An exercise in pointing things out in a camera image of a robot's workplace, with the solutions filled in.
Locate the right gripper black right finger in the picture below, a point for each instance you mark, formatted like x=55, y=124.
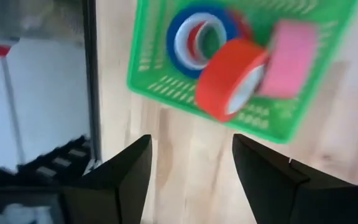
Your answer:
x=278, y=193

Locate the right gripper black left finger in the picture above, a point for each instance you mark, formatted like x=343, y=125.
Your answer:
x=126, y=186

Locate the large red tape roll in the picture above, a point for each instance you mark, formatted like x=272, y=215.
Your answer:
x=222, y=77

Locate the pink tape roll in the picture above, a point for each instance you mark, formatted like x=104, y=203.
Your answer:
x=291, y=59

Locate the blue tape roll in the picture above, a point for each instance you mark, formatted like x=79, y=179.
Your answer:
x=171, y=40

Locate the small red tape roll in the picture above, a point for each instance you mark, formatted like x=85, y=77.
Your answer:
x=244, y=26

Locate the green plastic basket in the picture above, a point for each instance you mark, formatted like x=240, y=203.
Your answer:
x=154, y=77

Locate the black aluminium frame rail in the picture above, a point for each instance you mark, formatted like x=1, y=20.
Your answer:
x=92, y=77

